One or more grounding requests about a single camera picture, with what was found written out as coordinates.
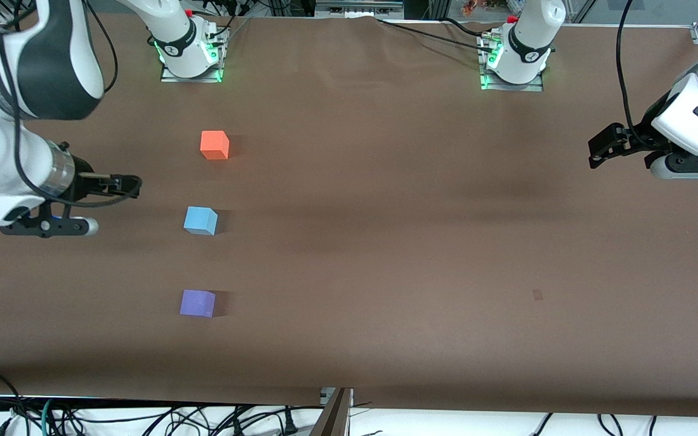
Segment blue foam block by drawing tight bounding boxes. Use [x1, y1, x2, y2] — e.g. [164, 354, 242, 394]
[184, 206, 219, 236]

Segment orange foam block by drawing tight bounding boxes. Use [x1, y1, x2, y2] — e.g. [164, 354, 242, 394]
[200, 130, 230, 160]

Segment purple foam block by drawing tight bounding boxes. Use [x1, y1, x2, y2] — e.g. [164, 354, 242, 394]
[179, 289, 216, 318]

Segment colourful background object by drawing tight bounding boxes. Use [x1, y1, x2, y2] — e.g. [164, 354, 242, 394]
[461, 0, 507, 18]

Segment brown table cover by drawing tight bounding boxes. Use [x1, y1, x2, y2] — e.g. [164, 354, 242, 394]
[0, 12, 698, 418]

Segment grey metal beam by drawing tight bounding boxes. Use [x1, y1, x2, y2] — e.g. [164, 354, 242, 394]
[310, 388, 354, 436]

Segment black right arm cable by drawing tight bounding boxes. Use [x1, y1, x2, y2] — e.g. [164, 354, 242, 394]
[0, 0, 142, 208]

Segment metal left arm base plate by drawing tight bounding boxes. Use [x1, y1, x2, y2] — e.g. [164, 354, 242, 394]
[479, 33, 545, 93]

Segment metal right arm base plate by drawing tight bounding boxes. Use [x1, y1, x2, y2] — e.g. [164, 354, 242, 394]
[160, 27, 228, 84]

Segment long black table cable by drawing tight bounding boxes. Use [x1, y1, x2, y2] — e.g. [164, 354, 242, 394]
[375, 17, 498, 52]

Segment silver metal frame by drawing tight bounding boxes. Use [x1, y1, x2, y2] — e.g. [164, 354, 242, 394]
[314, 0, 405, 20]

